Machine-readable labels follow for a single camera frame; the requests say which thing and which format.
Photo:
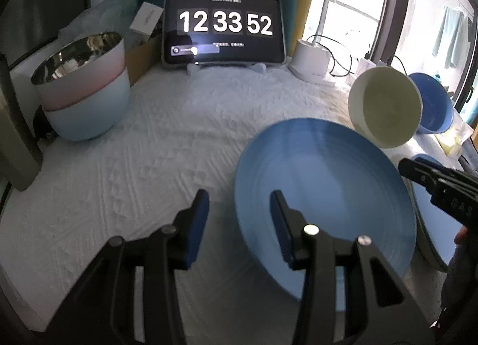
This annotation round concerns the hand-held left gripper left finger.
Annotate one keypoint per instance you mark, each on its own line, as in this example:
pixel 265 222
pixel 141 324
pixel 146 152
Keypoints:
pixel 199 225

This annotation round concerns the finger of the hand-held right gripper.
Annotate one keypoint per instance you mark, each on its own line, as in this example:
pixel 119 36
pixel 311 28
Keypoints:
pixel 414 173
pixel 444 171

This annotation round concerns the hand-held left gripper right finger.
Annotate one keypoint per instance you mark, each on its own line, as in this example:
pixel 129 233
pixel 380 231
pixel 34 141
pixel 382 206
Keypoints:
pixel 280 225

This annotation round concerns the blue plate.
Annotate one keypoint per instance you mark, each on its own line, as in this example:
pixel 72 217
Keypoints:
pixel 328 180
pixel 425 218

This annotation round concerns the cream bowl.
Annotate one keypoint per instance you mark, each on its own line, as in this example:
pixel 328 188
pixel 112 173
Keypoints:
pixel 388 106

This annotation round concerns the person's right forearm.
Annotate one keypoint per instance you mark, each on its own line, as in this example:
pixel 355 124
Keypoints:
pixel 459 285

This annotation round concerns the person's right hand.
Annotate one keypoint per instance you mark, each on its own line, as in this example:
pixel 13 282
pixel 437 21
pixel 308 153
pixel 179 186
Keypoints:
pixel 461 236

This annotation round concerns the yellow tissue pack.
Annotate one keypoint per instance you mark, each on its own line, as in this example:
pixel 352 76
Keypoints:
pixel 453 143

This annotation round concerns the white tablecloth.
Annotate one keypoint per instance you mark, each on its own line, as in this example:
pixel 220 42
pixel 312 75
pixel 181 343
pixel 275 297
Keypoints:
pixel 168 136

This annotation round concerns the light blue hanging towel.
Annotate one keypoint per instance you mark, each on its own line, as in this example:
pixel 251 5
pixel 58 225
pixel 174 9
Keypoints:
pixel 450 37

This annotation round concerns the white desk lamp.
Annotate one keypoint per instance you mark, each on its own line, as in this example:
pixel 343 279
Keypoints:
pixel 310 61

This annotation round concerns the light blue bowl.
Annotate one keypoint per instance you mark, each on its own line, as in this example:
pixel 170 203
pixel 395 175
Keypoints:
pixel 93 113

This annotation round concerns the white tablet stand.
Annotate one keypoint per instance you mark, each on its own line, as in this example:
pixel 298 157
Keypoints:
pixel 194 68

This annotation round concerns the cardboard box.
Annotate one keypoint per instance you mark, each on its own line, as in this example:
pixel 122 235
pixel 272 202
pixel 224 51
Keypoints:
pixel 143 57

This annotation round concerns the tablet with clock display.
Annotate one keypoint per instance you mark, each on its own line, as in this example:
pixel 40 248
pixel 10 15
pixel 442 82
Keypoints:
pixel 224 50

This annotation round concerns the pink steel-lined bowl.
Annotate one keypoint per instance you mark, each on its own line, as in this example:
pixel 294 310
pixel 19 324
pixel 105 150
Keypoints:
pixel 106 68

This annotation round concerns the yellow curtain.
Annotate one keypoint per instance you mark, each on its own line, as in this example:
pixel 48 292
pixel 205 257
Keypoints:
pixel 308 1

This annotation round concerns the small white box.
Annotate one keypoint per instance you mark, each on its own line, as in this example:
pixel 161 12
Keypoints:
pixel 146 18

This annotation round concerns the clear plastic bag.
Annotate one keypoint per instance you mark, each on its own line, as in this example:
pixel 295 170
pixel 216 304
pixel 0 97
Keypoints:
pixel 101 12

